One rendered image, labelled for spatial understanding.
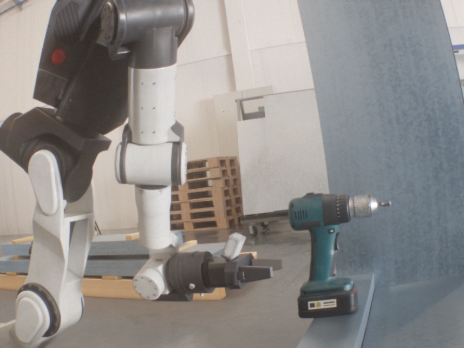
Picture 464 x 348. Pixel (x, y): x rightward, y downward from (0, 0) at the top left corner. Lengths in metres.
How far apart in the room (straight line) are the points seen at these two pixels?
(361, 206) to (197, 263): 0.33
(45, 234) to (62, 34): 0.44
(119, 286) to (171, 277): 2.23
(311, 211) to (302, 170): 4.67
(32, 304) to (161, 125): 0.53
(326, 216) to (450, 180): 0.44
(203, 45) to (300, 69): 1.79
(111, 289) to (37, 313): 2.16
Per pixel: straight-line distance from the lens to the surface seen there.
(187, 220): 7.30
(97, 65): 0.95
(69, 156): 1.06
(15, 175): 11.31
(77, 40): 0.96
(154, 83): 0.84
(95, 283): 3.33
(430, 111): 1.21
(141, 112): 0.86
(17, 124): 1.14
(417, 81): 1.22
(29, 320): 1.15
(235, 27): 8.43
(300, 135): 5.64
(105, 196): 9.50
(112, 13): 0.80
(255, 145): 5.78
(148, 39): 0.82
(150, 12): 0.81
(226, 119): 7.98
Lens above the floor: 0.70
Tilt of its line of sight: 1 degrees down
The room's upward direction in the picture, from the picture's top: 7 degrees counter-clockwise
